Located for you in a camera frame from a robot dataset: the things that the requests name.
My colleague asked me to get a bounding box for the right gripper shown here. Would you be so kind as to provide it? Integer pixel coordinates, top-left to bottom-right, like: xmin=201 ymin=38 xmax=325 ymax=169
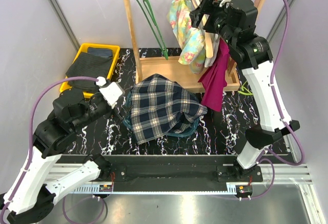
xmin=188 ymin=0 xmax=236 ymax=47

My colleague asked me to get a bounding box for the floral pastel garment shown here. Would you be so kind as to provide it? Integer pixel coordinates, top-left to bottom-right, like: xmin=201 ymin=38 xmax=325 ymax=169
xmin=167 ymin=0 xmax=206 ymax=74

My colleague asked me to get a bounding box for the white garment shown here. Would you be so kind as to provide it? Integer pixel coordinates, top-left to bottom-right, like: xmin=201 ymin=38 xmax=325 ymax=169
xmin=204 ymin=33 xmax=220 ymax=68

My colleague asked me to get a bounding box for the navy plaid skirt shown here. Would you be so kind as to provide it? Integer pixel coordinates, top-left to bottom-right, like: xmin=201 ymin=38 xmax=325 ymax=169
xmin=130 ymin=74 xmax=208 ymax=144

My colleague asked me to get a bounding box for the magenta skirt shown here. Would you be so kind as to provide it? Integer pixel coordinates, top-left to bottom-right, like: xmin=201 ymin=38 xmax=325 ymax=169
xmin=198 ymin=38 xmax=230 ymax=112

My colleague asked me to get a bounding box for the lime green hanger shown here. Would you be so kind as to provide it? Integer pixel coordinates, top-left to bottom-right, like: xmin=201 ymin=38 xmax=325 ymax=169
xmin=237 ymin=80 xmax=253 ymax=96

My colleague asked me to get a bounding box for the beige plastic hanger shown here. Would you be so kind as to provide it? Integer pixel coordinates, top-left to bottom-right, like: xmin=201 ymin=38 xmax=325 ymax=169
xmin=190 ymin=0 xmax=213 ymax=57

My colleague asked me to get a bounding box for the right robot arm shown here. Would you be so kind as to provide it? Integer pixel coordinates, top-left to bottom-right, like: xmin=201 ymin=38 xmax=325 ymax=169
xmin=191 ymin=0 xmax=300 ymax=181

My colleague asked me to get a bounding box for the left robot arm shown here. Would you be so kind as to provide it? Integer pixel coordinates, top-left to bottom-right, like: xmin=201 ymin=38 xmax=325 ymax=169
xmin=1 ymin=88 xmax=124 ymax=223

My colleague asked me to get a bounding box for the dark green hanger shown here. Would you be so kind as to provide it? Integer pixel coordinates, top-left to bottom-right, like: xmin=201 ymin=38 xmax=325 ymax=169
xmin=136 ymin=0 xmax=169 ymax=60

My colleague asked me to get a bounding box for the teal plastic basin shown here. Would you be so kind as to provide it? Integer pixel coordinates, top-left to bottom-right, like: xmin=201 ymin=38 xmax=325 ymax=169
xmin=122 ymin=91 xmax=200 ymax=138

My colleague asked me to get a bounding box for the dark grey folded cloth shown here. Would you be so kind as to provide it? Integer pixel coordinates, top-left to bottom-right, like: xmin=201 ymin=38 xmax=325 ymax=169
xmin=66 ymin=52 xmax=112 ymax=93

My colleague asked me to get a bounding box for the blue folded cloth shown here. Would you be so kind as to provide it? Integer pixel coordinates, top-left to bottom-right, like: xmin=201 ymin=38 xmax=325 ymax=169
xmin=87 ymin=47 xmax=113 ymax=59

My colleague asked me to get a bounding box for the wooden clothes rack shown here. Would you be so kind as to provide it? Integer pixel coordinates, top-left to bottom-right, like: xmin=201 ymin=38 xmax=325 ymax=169
xmin=124 ymin=0 xmax=265 ymax=93

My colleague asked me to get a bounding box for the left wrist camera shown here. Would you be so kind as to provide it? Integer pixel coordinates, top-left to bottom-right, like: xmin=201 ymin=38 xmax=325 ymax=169
xmin=96 ymin=76 xmax=125 ymax=108

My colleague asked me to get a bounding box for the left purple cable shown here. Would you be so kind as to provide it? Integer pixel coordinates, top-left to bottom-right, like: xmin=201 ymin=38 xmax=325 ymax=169
xmin=0 ymin=76 xmax=110 ymax=223

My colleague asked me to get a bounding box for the purple cable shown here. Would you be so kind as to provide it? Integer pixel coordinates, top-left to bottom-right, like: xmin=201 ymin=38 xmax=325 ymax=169
xmin=210 ymin=0 xmax=306 ymax=200
xmin=0 ymin=76 xmax=110 ymax=223

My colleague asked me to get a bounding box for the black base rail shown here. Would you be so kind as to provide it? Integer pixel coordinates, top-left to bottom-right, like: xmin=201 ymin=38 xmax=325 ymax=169
xmin=54 ymin=153 xmax=299 ymax=193

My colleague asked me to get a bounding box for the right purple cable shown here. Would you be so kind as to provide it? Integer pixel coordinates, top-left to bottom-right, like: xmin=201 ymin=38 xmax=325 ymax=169
xmin=210 ymin=0 xmax=306 ymax=200

